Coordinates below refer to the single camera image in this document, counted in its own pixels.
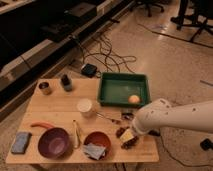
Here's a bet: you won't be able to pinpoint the black power box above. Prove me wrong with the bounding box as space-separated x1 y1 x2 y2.
81 63 97 78

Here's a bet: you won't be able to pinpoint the brown red bowl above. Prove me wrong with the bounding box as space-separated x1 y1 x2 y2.
83 132 111 160

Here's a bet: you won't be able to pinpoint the office chair base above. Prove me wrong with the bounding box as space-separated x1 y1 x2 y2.
130 0 164 17

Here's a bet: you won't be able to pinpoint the metal can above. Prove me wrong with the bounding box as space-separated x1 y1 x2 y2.
39 82 52 95

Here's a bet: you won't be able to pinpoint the black handled knife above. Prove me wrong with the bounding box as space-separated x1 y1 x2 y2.
148 130 161 137

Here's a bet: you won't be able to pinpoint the dark small bottle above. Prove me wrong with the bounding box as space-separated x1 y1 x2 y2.
61 74 72 92

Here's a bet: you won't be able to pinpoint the wooden table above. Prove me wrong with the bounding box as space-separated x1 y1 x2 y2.
6 79 159 164

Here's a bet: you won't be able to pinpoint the small dark clip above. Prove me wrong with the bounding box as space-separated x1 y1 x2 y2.
121 111 134 120

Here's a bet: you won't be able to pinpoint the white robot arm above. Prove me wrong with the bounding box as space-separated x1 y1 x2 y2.
120 98 213 143

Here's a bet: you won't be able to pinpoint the blue sponge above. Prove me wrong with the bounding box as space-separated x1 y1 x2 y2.
11 132 32 154

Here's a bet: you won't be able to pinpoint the green tray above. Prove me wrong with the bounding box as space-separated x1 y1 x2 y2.
97 72 150 108

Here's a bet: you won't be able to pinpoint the black stand legs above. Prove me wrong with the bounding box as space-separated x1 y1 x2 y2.
170 0 213 42

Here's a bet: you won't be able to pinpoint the dark shelf bench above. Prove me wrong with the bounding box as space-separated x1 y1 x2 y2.
0 0 131 121

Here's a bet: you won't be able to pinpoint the purple bowl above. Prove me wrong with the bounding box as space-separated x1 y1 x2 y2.
38 127 71 159

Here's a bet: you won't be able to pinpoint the dark grape bunch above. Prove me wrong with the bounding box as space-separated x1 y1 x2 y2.
116 127 138 149

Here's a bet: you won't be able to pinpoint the white cup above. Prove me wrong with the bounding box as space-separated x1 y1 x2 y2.
77 99 93 117

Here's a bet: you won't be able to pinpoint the yellow banana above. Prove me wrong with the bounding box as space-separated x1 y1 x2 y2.
73 120 80 149

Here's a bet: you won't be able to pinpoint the black floor cables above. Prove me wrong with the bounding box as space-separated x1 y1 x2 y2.
71 33 138 75

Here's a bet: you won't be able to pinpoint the yellow lemon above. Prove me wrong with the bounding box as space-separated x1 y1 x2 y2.
128 95 140 103

